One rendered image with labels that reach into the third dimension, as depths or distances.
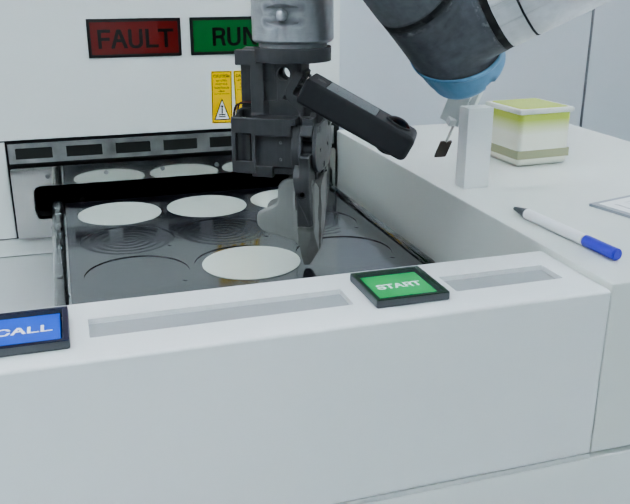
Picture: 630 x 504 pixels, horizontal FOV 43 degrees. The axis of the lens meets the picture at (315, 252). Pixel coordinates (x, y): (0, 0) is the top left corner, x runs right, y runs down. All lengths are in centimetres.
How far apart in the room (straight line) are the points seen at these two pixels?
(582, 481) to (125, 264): 47
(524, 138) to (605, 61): 228
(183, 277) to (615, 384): 40
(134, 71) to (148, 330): 60
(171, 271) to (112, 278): 6
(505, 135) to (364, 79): 182
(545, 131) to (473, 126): 15
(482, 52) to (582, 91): 248
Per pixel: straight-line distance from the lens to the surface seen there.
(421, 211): 90
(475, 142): 85
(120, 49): 108
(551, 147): 98
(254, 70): 75
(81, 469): 54
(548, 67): 309
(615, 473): 71
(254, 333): 52
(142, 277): 80
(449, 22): 70
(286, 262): 81
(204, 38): 109
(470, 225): 80
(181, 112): 110
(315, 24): 73
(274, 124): 74
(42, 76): 108
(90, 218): 100
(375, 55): 277
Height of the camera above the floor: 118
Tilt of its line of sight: 20 degrees down
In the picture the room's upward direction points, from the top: straight up
